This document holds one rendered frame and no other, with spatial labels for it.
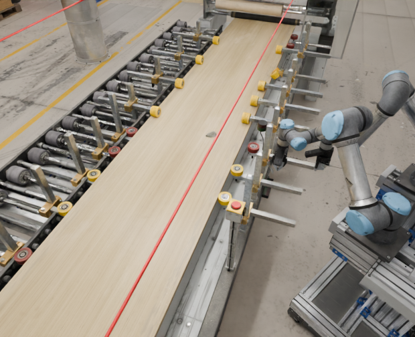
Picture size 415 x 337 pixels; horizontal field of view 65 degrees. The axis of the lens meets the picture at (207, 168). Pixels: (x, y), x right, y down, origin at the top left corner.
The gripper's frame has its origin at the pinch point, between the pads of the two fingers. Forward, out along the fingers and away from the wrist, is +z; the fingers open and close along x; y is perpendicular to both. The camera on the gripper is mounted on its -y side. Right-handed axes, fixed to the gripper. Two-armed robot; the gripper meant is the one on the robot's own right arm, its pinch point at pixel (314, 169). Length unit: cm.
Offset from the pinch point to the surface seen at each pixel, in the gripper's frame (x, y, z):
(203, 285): -91, -44, 21
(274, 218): -51, -17, -2
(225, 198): -51, -46, -8
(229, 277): -86, -32, 13
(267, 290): -50, -10, 83
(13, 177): -75, -181, 0
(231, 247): -82, -33, -10
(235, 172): -29, -46, -8
